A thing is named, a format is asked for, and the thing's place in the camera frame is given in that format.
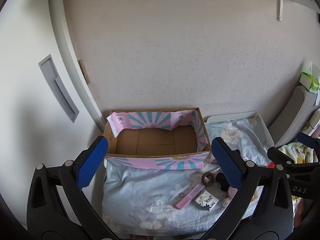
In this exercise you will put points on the black scrunchie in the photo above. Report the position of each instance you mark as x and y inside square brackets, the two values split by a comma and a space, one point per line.
[222, 180]

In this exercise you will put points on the white door frame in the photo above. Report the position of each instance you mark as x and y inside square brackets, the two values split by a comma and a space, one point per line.
[65, 42]

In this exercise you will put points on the green tissue box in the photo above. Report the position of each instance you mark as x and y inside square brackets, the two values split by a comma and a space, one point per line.
[306, 80]

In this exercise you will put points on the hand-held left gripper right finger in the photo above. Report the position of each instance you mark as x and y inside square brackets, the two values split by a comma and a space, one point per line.
[226, 165]

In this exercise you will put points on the long pink box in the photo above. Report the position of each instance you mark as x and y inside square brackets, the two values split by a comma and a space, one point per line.
[190, 196]

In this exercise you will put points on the cardboard box with pink flaps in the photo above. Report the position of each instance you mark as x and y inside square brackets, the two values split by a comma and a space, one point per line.
[150, 140]

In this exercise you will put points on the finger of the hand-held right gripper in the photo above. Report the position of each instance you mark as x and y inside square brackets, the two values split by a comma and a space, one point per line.
[277, 155]
[307, 140]

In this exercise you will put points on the white pillow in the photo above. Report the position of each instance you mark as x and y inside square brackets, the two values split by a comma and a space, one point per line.
[315, 122]

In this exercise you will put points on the small wooden block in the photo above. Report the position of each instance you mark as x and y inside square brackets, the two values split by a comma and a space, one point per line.
[84, 71]

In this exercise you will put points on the pale blue floral cloth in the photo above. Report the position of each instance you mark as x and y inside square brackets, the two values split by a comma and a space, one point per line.
[140, 192]

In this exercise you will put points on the small white printed box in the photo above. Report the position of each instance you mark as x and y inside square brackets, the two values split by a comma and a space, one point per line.
[207, 200]

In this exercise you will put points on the grey cushion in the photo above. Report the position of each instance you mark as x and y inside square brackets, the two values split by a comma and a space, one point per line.
[292, 115]

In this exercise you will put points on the yellow patterned blanket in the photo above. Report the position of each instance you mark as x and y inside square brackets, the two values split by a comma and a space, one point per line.
[292, 151]

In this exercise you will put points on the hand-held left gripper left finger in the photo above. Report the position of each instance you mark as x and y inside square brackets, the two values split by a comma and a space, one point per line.
[91, 165]

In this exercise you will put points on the white sliding door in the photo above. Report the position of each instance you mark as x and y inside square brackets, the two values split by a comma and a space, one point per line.
[25, 105]

